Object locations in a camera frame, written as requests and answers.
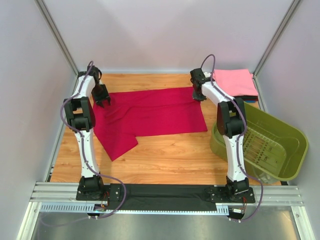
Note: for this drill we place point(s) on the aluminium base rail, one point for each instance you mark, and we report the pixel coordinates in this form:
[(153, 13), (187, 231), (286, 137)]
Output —
[(61, 197)]

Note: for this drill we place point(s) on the left aluminium frame post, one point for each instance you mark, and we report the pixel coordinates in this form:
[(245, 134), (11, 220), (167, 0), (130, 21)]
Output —
[(56, 34)]

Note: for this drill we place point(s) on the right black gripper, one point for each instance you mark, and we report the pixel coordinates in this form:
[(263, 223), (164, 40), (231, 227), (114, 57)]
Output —
[(197, 93)]

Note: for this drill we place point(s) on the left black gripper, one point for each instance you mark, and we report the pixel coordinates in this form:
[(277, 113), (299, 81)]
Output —
[(101, 97)]

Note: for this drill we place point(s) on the crimson red t shirt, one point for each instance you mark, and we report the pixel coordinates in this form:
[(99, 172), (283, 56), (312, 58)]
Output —
[(146, 113)]

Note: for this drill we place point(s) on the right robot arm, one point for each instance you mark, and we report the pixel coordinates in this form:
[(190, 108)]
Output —
[(231, 124)]

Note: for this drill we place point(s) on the olive green plastic basket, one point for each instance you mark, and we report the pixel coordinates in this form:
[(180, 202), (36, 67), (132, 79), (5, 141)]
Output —
[(273, 150)]

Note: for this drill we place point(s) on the aluminium frame post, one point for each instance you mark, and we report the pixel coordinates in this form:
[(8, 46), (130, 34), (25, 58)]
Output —
[(56, 34), (293, 7)]

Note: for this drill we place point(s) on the pink folded t shirt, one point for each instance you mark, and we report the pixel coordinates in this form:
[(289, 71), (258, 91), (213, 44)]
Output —
[(237, 82)]

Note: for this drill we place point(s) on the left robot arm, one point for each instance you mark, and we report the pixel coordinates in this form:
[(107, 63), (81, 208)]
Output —
[(77, 114)]

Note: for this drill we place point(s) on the black folded t shirt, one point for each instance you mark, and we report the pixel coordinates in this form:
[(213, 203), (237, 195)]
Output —
[(247, 97)]

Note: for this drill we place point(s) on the right aluminium frame post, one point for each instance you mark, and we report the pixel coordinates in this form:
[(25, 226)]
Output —
[(293, 7)]

